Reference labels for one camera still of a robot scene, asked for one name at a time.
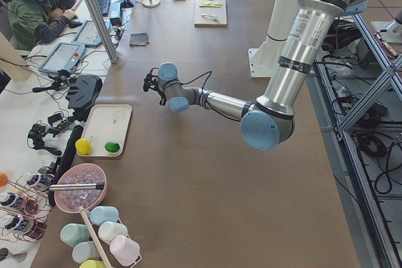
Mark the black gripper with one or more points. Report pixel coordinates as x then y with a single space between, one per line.
162 96

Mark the white ceramic soup spoon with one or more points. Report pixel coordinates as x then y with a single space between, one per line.
210 17

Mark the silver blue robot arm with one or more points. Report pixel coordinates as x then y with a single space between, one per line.
269 120

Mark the pink bowl of ice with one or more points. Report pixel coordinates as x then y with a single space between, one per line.
69 201

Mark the grey folded cloth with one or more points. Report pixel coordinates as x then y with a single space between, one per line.
139 39

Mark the beige rabbit tray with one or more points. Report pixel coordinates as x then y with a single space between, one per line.
107 122

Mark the black plastic device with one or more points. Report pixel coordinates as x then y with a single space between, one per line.
82 95

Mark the green lime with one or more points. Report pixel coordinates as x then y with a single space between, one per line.
112 147

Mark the blue teach pendant far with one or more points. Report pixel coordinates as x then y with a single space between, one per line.
88 35

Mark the blue teach pendant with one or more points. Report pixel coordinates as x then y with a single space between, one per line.
88 35
65 56

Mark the blue teach pendant near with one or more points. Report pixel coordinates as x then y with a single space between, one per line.
65 56

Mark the yellow plastic knife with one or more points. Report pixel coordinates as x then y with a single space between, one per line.
207 6

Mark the yellow lemon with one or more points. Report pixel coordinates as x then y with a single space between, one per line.
83 147

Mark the wooden cutting board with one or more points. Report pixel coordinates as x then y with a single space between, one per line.
220 12

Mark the person in green jacket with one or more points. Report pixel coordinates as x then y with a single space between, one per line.
34 21

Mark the light blue cup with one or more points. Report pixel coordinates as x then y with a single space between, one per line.
101 214

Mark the white cup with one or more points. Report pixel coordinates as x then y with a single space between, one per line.
109 230

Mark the pink cup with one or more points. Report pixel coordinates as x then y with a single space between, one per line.
125 250

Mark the mint green cup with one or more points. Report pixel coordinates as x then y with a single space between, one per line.
74 233

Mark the pale blue cup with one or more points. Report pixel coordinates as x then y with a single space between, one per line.
85 251

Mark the yellow cup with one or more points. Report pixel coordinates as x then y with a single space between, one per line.
91 263

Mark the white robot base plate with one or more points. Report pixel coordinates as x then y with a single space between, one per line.
262 62

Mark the aluminium frame post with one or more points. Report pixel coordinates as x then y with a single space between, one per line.
98 20

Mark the copper wire bottle rack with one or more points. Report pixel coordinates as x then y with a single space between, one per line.
25 207

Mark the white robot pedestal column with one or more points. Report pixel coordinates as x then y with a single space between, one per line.
282 18

